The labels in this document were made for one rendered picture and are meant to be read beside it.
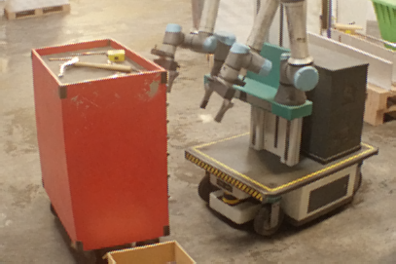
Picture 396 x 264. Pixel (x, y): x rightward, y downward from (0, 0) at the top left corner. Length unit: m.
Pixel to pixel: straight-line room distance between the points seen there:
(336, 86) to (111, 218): 1.31
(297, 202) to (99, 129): 1.13
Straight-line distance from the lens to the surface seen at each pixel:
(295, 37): 2.55
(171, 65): 2.83
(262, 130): 3.23
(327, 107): 3.02
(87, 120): 2.36
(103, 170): 2.46
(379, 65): 4.82
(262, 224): 2.97
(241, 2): 5.87
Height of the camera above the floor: 1.59
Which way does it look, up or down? 19 degrees down
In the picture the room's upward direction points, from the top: 1 degrees clockwise
